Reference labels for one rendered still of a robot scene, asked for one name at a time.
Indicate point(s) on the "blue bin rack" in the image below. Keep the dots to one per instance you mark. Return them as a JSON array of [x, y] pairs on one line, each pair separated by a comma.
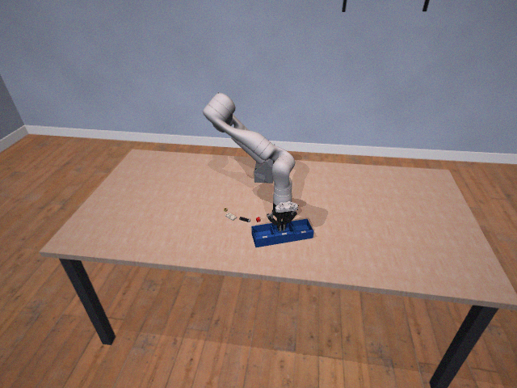
[[268, 234]]

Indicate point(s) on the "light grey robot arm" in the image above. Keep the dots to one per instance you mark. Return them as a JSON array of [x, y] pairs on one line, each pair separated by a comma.
[[217, 111]]

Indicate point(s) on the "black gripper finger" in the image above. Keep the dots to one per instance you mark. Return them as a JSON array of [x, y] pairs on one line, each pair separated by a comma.
[[286, 218], [278, 222]]

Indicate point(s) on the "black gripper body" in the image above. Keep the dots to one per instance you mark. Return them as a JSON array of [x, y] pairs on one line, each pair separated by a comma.
[[277, 214]]

